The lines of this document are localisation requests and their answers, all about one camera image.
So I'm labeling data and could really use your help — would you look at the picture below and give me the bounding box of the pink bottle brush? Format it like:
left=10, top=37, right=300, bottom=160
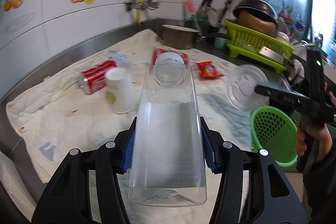
left=184, top=0, right=196, bottom=14

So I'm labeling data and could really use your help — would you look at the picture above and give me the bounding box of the teal cup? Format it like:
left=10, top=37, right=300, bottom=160
left=214, top=37, right=227, bottom=50

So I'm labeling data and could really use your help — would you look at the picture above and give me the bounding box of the cleaver knife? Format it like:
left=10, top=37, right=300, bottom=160
left=259, top=46, right=293, bottom=67

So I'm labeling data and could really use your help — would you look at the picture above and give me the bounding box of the metal pot with lid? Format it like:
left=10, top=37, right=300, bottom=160
left=162, top=24, right=199, bottom=50

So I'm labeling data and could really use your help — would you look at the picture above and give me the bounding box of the white dish rag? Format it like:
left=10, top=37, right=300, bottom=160
left=288, top=59, right=305, bottom=84

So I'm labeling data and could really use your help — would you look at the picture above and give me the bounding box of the black wok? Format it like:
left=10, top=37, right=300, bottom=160
left=233, top=0, right=277, bottom=24

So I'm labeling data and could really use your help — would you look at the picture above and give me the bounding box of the clear plastic bottle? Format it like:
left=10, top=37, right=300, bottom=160
left=129, top=60, right=207, bottom=207

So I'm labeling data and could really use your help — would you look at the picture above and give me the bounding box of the right hand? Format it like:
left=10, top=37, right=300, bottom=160
left=295, top=123, right=333, bottom=162

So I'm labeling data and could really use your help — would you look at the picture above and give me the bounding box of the orange snack packet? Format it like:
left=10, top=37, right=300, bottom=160
left=197, top=61, right=224, bottom=79

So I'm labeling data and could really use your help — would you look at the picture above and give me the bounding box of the white paper cup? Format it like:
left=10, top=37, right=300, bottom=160
left=104, top=67, right=136, bottom=114

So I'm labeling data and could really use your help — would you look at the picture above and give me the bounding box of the green dish rack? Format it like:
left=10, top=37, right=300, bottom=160
left=225, top=19, right=294, bottom=74

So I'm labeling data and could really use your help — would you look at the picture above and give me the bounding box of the white quilted cloth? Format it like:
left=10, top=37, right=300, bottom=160
left=5, top=28, right=268, bottom=224

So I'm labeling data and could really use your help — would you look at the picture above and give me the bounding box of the green utensil holder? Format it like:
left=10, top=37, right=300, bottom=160
left=192, top=14, right=210, bottom=34

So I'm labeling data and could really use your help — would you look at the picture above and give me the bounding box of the red cola can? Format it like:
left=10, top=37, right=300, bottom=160
left=78, top=60, right=117, bottom=95

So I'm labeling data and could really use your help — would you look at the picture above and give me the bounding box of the white bowl in rack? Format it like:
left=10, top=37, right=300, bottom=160
left=275, top=31, right=290, bottom=44

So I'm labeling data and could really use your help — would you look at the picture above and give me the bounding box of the brown clay pot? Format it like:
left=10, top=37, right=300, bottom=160
left=237, top=11, right=277, bottom=37

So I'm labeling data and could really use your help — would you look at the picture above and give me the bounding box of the green plastic waste basket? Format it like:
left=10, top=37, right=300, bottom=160
left=251, top=106, right=297, bottom=168

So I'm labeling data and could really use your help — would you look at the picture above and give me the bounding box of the crumpled grey tissue pack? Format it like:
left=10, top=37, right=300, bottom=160
left=109, top=53, right=131, bottom=68

